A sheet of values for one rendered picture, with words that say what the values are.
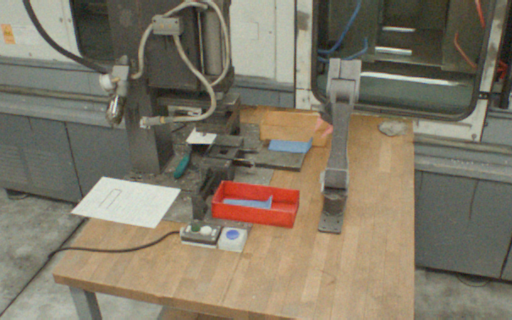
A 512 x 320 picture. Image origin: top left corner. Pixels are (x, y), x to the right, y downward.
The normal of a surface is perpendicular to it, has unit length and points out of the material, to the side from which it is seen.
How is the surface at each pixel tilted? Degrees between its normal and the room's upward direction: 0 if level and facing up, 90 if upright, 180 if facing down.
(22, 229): 0
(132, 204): 1
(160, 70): 90
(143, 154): 90
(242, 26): 90
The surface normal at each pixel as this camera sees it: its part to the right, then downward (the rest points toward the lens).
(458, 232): -0.29, 0.51
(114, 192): -0.02, -0.84
